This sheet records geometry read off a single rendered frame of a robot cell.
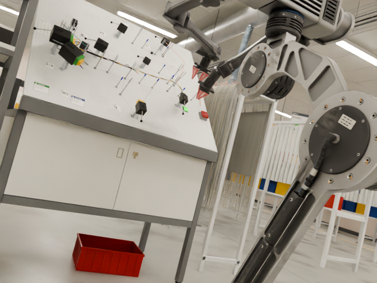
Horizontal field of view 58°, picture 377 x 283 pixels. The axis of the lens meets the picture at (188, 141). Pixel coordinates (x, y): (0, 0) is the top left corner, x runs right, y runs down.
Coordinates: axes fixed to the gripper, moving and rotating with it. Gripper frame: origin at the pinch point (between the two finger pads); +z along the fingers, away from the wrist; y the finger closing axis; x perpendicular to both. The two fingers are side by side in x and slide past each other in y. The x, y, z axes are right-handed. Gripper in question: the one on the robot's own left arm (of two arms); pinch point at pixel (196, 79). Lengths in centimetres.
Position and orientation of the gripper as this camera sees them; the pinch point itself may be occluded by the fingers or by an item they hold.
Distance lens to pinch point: 219.1
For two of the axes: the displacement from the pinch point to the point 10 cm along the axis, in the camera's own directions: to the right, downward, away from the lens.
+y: -8.2, -3.0, -5.0
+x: 3.3, 4.6, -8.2
